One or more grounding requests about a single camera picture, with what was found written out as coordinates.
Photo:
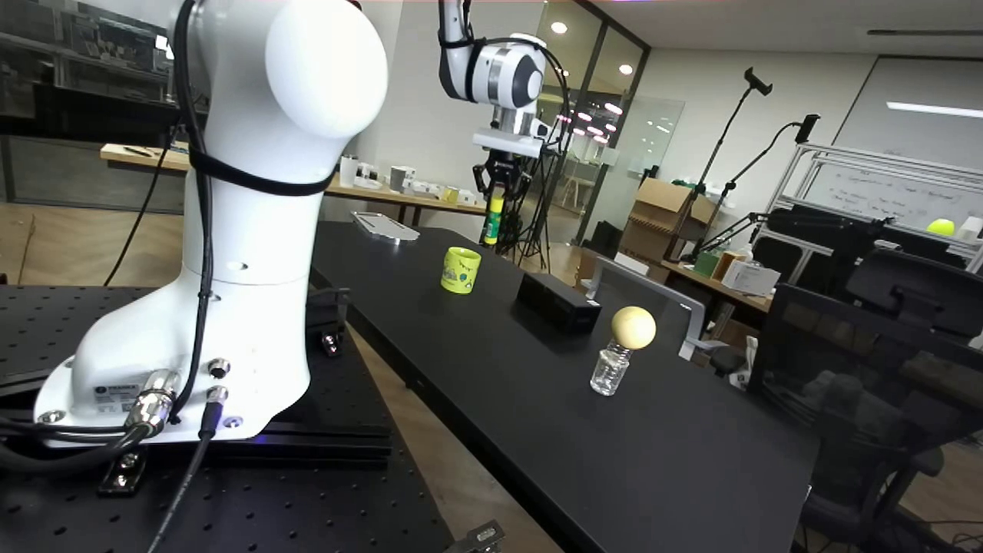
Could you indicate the wooden desk with clutter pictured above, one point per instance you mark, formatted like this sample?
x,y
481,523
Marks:
x,y
718,286

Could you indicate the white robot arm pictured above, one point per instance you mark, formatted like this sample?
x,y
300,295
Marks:
x,y
268,94

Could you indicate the stacked cardboard boxes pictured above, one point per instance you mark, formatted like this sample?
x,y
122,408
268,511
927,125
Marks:
x,y
663,220

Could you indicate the black office chair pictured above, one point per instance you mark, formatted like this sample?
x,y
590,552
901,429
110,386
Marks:
x,y
883,379

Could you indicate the green yellow glue stick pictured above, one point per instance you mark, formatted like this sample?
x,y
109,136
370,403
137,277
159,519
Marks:
x,y
492,220

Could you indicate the yellow ball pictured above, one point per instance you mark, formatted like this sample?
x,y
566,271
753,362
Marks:
x,y
634,327

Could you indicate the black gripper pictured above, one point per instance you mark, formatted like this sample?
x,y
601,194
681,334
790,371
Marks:
x,y
506,170

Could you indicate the yellow-green mug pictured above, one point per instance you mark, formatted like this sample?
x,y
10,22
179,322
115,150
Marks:
x,y
458,267

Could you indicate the clear plastic cup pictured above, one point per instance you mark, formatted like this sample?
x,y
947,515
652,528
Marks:
x,y
608,371

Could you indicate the black rectangular box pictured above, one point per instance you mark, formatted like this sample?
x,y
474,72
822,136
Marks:
x,y
561,305

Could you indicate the black optical breadboard base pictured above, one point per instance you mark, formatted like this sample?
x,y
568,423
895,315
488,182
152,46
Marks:
x,y
362,497

